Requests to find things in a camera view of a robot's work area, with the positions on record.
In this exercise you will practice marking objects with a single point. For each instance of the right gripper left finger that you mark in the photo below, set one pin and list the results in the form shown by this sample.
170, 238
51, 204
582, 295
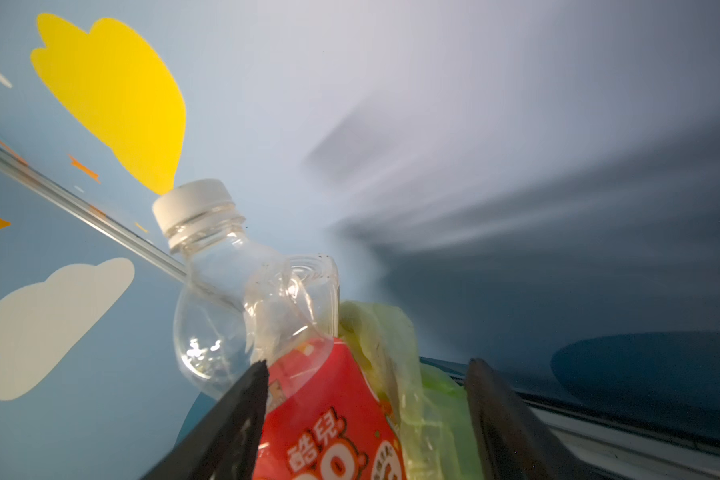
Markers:
224, 444

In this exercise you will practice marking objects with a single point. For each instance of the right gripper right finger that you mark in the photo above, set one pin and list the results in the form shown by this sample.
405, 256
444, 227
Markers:
512, 442

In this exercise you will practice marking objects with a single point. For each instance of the clear bottle red label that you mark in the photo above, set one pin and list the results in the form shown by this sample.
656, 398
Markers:
243, 302

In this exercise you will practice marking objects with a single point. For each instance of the green plastic bin liner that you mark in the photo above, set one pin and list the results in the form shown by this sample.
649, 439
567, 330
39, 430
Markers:
426, 407

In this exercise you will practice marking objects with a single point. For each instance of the horizontal aluminium frame bar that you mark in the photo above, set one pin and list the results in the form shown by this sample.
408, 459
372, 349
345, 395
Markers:
615, 449

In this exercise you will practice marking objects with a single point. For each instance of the left aluminium frame post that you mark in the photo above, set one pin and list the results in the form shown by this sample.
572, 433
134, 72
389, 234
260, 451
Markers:
87, 213

